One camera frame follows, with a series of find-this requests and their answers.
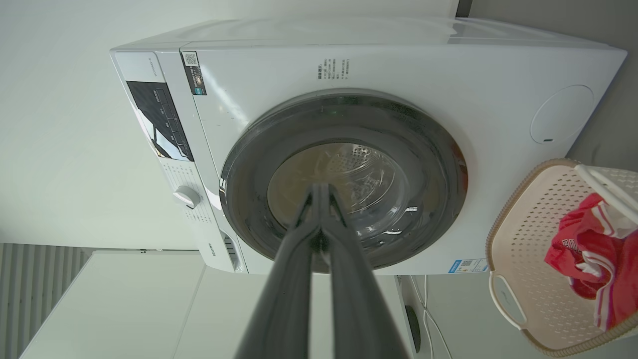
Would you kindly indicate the cream perforated laundry basket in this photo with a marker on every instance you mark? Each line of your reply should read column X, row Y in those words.
column 528, row 249

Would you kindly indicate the white front-load washing machine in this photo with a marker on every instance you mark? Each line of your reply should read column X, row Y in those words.
column 448, row 99

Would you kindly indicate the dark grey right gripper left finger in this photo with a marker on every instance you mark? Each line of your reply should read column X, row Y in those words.
column 284, row 304

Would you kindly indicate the round dark washing machine door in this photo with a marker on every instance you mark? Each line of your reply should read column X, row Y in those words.
column 423, row 164

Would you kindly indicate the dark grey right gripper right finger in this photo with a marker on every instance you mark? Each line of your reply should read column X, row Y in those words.
column 359, row 309

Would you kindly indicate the white washing machine control knob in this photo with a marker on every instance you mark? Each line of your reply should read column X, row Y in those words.
column 188, row 196

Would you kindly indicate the white cabinet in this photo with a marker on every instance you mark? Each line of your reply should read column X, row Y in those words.
column 124, row 309

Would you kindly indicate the red and white garment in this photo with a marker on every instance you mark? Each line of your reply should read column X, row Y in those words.
column 598, row 249

